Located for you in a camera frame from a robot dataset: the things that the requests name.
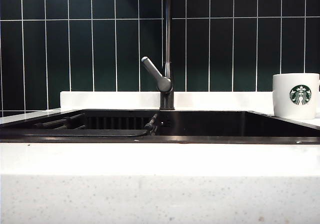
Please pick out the white mug with green logo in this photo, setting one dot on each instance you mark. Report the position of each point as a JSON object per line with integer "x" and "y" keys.
{"x": 282, "y": 101}

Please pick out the black kitchen sink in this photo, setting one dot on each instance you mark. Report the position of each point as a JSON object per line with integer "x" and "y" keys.
{"x": 212, "y": 126}

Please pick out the grey metal faucet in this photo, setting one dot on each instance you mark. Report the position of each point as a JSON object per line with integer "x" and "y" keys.
{"x": 167, "y": 33}

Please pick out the black sink drain rack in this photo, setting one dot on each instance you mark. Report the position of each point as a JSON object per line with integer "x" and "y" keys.
{"x": 75, "y": 132}

